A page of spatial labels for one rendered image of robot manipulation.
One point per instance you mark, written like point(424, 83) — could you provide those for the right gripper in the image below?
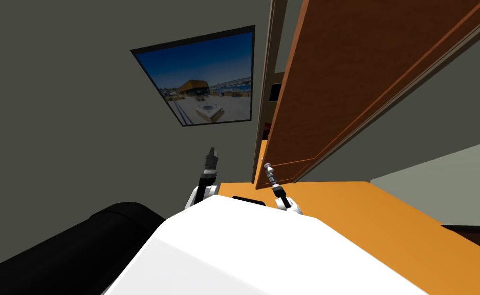
point(272, 176)

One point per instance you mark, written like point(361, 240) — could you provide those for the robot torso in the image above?
point(240, 254)

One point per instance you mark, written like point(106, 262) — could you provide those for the framed harbour picture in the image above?
point(211, 78)

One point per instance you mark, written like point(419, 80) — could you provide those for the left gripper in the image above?
point(211, 164)

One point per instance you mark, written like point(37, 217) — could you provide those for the brown wooden door leaf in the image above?
point(346, 82)

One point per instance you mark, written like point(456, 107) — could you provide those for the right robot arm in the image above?
point(283, 202)

